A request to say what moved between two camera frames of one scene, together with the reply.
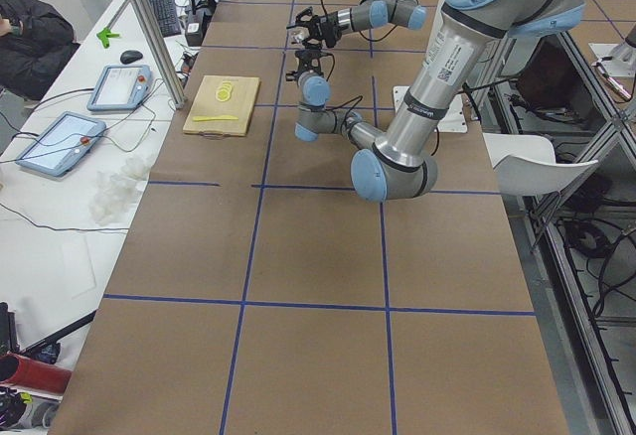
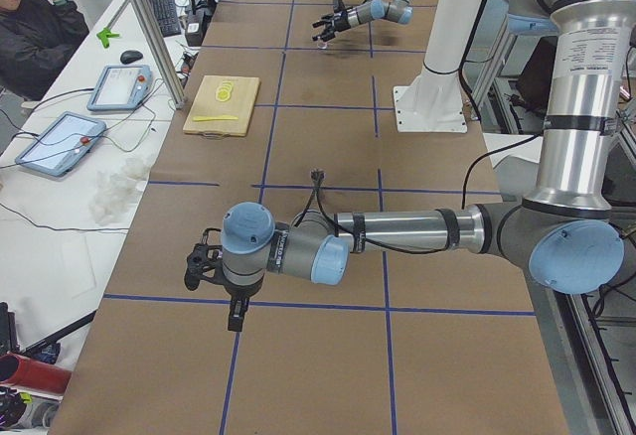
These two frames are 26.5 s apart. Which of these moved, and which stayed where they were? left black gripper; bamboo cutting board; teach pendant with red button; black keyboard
Moved: left black gripper
Stayed: bamboo cutting board; black keyboard; teach pendant with red button
